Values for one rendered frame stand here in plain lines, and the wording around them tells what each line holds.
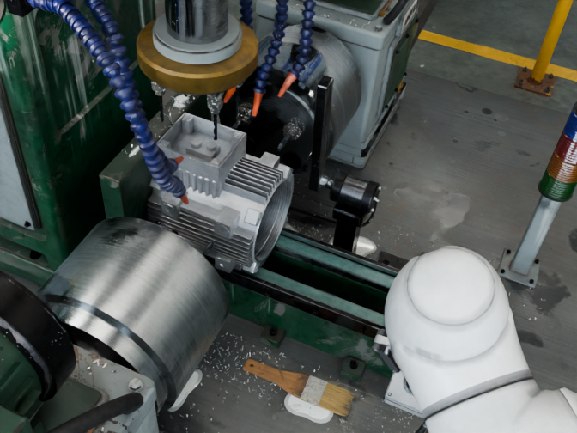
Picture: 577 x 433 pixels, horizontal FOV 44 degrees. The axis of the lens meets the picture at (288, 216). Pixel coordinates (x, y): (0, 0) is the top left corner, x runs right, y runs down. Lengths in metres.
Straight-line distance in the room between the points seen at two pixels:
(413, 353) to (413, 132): 1.25
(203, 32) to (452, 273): 0.58
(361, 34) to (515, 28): 2.57
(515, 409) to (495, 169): 1.22
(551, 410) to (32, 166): 0.86
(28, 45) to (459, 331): 0.73
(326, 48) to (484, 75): 2.22
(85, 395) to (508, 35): 3.35
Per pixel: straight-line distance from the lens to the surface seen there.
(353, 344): 1.30
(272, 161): 1.28
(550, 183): 1.39
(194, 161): 1.18
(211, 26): 1.04
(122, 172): 1.16
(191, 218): 1.22
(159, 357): 0.97
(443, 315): 0.58
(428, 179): 1.71
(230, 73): 1.04
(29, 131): 1.15
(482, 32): 3.92
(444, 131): 1.86
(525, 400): 0.63
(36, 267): 1.41
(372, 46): 1.50
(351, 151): 1.67
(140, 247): 1.02
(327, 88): 1.17
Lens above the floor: 1.93
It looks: 46 degrees down
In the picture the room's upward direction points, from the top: 5 degrees clockwise
